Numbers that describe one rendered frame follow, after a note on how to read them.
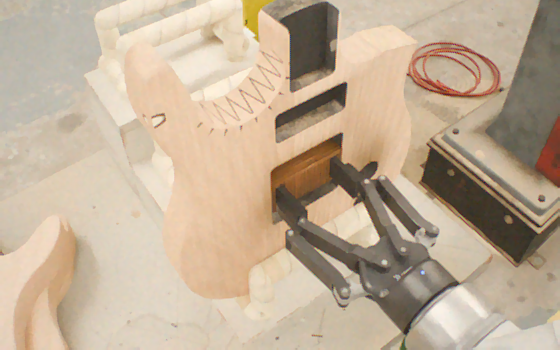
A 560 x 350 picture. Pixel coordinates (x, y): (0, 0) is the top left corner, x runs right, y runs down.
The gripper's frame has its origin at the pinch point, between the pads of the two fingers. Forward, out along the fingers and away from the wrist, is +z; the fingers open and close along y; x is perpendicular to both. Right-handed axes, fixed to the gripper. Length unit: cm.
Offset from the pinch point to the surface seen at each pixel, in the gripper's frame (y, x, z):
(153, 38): -4.6, 5.3, 29.2
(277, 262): -5.7, -9.8, -1.6
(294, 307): -4.3, -20.7, -3.3
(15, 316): -36.9, -12.1, 11.7
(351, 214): 6.4, -9.8, -1.2
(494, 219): 97, -103, 16
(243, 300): -10.2, -17.5, 0.2
